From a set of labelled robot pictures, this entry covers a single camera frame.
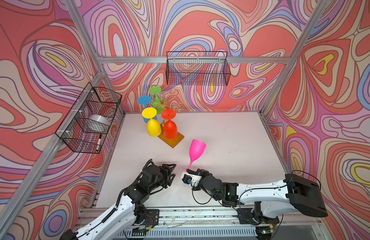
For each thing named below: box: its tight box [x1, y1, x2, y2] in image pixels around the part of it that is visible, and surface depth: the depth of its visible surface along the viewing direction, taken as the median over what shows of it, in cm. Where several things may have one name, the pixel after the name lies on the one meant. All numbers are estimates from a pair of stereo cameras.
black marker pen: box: [96, 133, 102, 151], surface depth 75 cm
